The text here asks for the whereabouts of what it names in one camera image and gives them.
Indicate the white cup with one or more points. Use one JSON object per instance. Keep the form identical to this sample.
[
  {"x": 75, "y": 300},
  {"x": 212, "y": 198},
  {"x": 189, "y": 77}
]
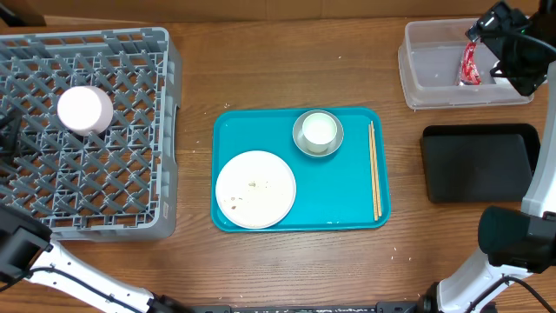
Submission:
[{"x": 319, "y": 130}]

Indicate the black plastic tray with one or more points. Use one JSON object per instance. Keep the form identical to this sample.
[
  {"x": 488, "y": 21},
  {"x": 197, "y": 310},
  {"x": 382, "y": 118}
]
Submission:
[{"x": 479, "y": 163}]

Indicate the grey plastic dish rack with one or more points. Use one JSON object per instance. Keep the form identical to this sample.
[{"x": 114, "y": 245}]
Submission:
[{"x": 140, "y": 70}]

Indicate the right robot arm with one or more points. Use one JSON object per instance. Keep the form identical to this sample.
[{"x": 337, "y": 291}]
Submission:
[{"x": 513, "y": 244}]

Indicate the small white bowl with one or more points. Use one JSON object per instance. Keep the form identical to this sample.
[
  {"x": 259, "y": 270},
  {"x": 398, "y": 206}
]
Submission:
[{"x": 85, "y": 110}]

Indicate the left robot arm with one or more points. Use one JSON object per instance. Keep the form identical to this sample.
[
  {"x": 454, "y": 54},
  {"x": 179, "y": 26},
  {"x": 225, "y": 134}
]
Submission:
[{"x": 30, "y": 252}]

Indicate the large white plate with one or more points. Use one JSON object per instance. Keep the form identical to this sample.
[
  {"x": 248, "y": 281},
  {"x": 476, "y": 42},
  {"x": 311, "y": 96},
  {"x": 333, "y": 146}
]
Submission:
[{"x": 255, "y": 190}]

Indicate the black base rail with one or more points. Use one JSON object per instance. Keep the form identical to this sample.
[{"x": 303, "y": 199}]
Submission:
[{"x": 380, "y": 307}]

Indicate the teal serving tray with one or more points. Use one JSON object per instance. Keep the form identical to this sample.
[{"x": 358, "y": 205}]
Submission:
[{"x": 333, "y": 192}]

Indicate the clear plastic waste bin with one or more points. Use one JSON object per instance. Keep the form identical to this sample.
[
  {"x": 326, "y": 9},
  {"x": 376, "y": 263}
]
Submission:
[{"x": 429, "y": 57}]

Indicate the white napkin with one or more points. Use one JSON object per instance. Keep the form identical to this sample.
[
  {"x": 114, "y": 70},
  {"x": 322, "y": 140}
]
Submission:
[{"x": 496, "y": 71}]

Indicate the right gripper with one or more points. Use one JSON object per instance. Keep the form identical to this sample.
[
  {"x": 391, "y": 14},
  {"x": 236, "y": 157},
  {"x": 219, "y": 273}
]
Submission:
[{"x": 493, "y": 33}]

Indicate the red sauce packet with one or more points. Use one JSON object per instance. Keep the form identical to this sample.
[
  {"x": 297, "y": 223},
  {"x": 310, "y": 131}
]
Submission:
[{"x": 468, "y": 73}]

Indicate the right wooden chopstick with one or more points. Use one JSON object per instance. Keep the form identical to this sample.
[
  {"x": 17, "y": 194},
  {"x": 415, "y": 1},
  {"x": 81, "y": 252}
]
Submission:
[{"x": 376, "y": 181}]

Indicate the grey metal bowl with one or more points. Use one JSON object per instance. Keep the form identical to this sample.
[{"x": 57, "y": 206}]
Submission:
[{"x": 300, "y": 140}]

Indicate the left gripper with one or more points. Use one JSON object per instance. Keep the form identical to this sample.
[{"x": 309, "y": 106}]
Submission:
[{"x": 6, "y": 136}]

